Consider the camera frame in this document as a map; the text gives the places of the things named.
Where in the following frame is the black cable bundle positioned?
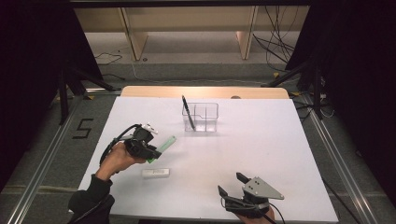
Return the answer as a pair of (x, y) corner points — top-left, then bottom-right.
(252, 6), (300, 73)

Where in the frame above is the thin black floor cable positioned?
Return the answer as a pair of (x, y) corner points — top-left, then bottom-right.
(94, 51), (123, 66)

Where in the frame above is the clear plastic organizer box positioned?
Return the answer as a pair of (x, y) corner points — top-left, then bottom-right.
(181, 102), (219, 133)

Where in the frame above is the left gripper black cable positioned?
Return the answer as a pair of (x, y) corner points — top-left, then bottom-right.
(66, 123), (143, 224)

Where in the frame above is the person's left hand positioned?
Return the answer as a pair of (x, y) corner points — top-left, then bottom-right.
(94, 141), (148, 182)

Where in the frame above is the thick black floor cable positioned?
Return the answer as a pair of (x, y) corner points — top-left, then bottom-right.
(320, 176), (362, 224)

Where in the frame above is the black curtain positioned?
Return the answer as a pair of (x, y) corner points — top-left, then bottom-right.
(286, 0), (396, 206)
(0, 0), (104, 190)

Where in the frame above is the green highlighter marker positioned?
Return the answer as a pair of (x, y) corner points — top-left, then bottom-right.
(147, 135), (177, 164)

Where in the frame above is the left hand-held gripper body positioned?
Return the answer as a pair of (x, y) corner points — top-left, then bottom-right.
(123, 122), (159, 157)

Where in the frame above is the white table cover sheet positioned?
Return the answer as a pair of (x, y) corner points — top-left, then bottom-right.
(69, 95), (340, 223)

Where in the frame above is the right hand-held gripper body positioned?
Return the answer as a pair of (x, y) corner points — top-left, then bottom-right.
(223, 175), (285, 218)

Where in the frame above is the black pen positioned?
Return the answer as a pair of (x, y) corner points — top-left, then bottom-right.
(181, 94), (197, 133)

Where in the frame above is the black metal stand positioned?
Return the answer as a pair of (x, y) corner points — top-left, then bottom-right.
(57, 66), (118, 125)
(261, 59), (325, 120)

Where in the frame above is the wooden shelf unit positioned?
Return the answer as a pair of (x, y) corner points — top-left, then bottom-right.
(74, 6), (311, 62)

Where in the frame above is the aluminium floor rail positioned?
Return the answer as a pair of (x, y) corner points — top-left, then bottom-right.
(300, 92), (379, 224)
(6, 92), (92, 224)

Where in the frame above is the person's right hand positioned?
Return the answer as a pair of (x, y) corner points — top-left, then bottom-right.
(234, 206), (276, 224)

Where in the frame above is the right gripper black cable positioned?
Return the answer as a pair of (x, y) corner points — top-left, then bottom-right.
(268, 202), (286, 224)

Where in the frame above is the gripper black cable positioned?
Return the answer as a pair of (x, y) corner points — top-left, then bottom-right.
(66, 123), (143, 224)
(268, 202), (286, 224)

